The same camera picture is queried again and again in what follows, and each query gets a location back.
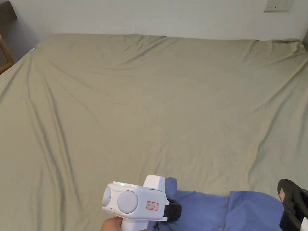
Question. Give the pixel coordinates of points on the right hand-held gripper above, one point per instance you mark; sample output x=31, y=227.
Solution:
x=292, y=222

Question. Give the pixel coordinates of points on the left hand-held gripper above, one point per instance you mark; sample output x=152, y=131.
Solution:
x=134, y=204

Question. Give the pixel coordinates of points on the blue garment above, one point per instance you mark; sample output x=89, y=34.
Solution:
x=207, y=211

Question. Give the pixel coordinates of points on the person's left hand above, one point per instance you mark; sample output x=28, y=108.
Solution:
x=110, y=225

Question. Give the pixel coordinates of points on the bed with beige sheet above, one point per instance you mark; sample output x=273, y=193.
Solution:
x=144, y=108

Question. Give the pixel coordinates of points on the white wall socket plate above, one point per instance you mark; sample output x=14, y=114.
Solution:
x=276, y=5

